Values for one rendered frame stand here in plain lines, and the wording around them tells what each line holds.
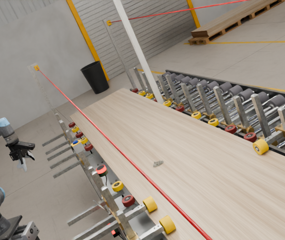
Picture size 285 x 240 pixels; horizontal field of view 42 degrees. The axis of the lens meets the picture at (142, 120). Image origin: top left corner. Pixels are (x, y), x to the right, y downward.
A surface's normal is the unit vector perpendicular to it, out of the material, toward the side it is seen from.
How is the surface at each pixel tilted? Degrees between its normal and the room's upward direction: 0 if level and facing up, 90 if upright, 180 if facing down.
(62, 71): 90
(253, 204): 0
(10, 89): 90
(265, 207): 0
